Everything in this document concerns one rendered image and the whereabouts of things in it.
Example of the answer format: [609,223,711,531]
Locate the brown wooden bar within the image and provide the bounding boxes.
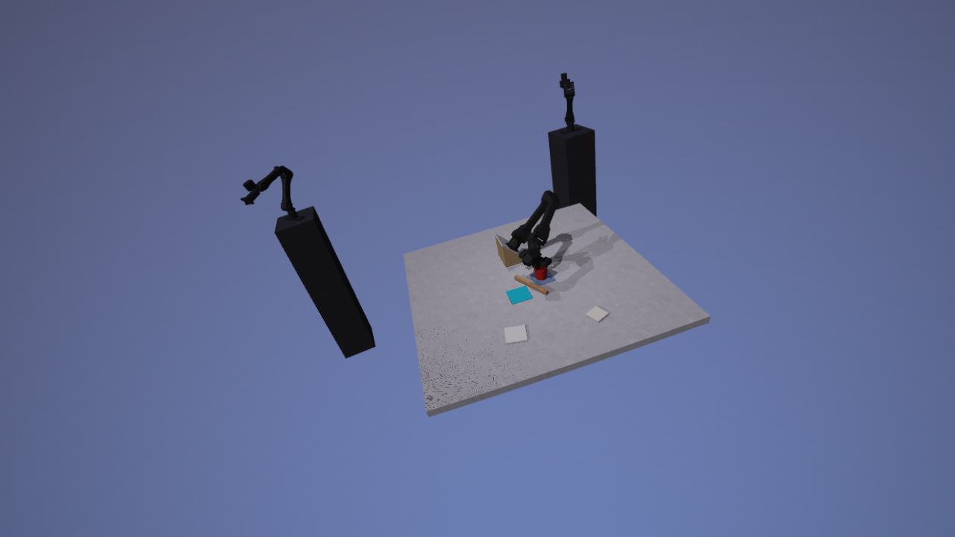
[514,275,548,295]

